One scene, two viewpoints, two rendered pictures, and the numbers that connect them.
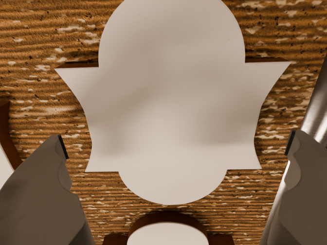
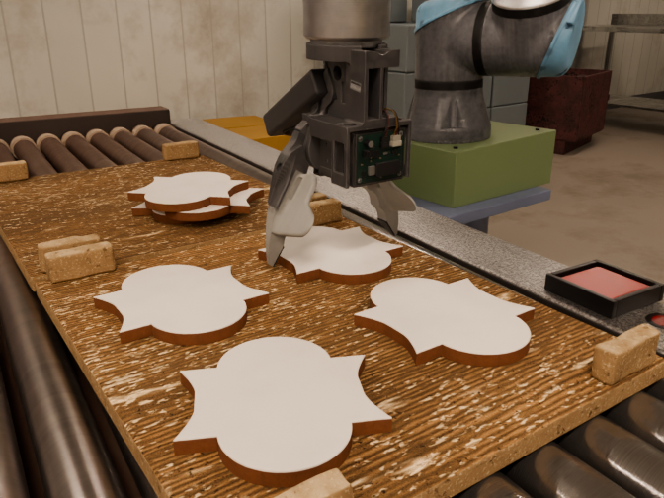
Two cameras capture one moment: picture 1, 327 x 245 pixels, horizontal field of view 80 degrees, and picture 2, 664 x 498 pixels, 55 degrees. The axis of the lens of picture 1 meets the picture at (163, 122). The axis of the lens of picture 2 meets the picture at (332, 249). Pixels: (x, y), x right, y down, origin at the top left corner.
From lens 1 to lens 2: 66 cm
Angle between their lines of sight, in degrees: 94
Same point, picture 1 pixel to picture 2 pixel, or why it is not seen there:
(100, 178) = (311, 289)
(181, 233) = (409, 282)
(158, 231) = (388, 287)
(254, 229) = (476, 281)
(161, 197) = (363, 269)
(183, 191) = (373, 263)
